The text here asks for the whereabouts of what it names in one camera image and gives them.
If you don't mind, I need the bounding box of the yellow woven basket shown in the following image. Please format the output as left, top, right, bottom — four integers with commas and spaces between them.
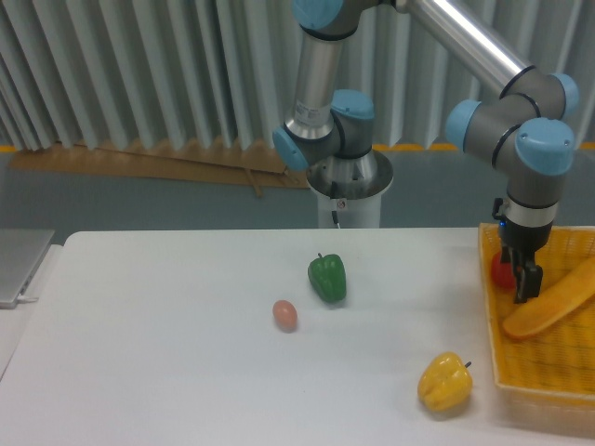
478, 223, 594, 406

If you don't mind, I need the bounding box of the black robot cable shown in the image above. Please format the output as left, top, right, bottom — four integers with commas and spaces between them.
329, 181, 343, 230

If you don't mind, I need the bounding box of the orange bread loaf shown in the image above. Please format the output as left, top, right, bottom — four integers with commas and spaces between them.
502, 257, 594, 340

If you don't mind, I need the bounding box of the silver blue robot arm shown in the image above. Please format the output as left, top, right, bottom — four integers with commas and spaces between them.
272, 1, 579, 303

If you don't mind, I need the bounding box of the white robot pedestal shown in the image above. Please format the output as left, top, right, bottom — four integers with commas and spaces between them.
307, 151, 393, 229

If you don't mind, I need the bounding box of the yellow bell pepper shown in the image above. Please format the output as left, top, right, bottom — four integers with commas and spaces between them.
417, 351, 473, 412

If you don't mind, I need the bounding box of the brown egg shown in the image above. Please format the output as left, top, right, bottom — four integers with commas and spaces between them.
272, 300, 298, 333

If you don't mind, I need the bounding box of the silver laptop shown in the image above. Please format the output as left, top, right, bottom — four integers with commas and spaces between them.
0, 229, 54, 309

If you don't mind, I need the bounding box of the green bell pepper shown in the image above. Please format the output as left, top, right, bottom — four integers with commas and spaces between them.
308, 254, 347, 304

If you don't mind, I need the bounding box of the brown cardboard sheet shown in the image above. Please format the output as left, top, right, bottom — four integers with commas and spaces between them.
9, 137, 308, 197

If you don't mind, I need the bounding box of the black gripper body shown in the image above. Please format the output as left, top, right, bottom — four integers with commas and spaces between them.
499, 219, 553, 259

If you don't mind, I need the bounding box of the red tomato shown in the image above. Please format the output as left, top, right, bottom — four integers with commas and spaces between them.
490, 252, 516, 289

